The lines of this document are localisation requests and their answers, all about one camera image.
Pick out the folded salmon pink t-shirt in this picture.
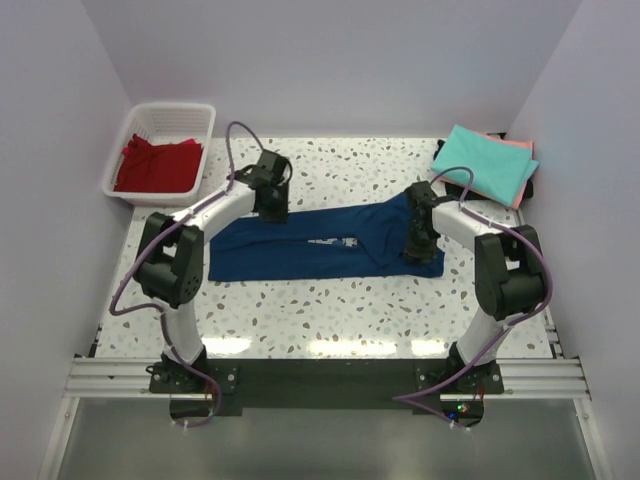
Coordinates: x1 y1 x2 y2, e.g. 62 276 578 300
482 131 535 208

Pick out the white plastic laundry basket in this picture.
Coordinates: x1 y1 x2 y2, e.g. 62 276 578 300
102 101 216 206

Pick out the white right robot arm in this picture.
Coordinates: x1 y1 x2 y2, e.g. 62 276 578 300
405 182 552 393

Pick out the navy blue t-shirt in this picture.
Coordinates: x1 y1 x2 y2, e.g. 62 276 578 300
207 193 445 283

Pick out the red t-shirt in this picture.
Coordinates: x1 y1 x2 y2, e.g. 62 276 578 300
114 134 203 194

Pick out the aluminium extrusion rail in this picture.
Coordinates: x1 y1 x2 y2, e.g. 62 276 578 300
63 358 591 400

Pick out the folded teal t-shirt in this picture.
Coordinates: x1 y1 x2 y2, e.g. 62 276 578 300
431 125 539 209

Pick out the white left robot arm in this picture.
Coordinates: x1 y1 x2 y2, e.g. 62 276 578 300
133 150 293 392

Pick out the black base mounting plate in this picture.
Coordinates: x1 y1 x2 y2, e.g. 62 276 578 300
146 358 505 426

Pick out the folded black t-shirt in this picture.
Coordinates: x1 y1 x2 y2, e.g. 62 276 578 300
433 130 536 202

